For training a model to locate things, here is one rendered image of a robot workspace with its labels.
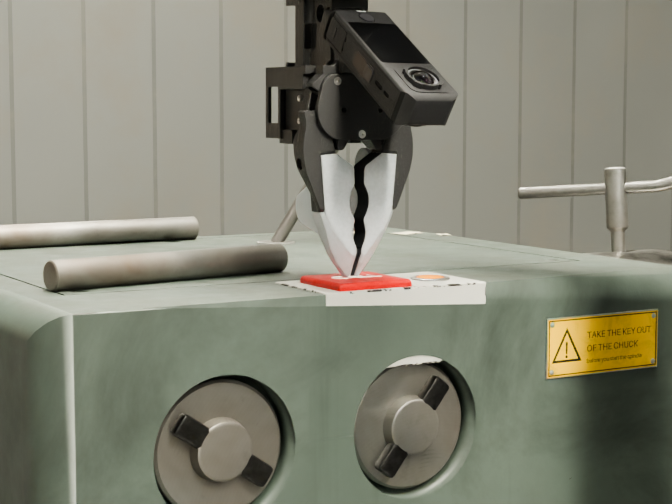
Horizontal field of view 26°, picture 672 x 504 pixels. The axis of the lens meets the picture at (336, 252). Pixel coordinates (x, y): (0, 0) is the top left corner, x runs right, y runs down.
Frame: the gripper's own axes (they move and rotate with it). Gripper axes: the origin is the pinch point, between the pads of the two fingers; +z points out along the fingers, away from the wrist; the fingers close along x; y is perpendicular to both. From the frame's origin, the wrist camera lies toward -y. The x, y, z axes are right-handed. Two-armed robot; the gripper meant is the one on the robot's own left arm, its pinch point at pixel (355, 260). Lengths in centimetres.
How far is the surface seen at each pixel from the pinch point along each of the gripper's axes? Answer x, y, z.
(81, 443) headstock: 22.0, -3.5, 10.0
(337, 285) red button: 2.9, -2.6, 1.3
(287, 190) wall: -149, 288, 15
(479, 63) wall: -213, 283, -23
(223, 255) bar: 6.1, 9.0, 0.2
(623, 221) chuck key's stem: -45, 23, 1
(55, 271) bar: 20.0, 6.8, 0.4
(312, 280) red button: 3.0, 1.0, 1.4
